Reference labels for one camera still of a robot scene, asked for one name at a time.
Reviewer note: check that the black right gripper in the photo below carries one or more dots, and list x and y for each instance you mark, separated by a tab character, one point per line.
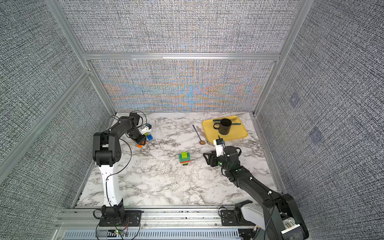
212	158

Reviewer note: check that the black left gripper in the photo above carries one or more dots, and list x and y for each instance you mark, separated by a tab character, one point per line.
142	140

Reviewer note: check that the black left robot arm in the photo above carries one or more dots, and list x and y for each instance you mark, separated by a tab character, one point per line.
107	153

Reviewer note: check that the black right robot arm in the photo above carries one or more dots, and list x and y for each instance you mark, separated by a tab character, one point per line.
282	219

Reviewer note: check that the iridescent metal spoon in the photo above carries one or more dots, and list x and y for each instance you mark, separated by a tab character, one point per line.
201	141

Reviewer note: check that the yellow plastic tray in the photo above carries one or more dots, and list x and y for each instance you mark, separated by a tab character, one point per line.
236	131

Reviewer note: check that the black mug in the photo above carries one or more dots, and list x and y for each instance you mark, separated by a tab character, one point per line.
223	130

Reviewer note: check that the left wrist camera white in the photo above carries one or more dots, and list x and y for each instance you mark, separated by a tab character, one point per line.
145	129

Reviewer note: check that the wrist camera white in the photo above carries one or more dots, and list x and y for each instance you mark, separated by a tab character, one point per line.
219	145
145	129

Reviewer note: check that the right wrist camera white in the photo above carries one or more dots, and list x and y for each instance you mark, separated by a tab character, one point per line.
219	145

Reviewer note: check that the green handled utensil on tray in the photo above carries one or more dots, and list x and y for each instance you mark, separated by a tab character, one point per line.
225	122

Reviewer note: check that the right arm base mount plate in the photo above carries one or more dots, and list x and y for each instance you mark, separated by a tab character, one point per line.
247	217

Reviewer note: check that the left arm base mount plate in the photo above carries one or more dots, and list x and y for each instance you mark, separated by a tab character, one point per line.
110	218

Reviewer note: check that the white slotted cable duct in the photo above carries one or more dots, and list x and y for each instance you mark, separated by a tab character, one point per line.
154	234

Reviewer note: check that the aluminium front rail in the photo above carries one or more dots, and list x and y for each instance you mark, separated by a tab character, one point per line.
152	217

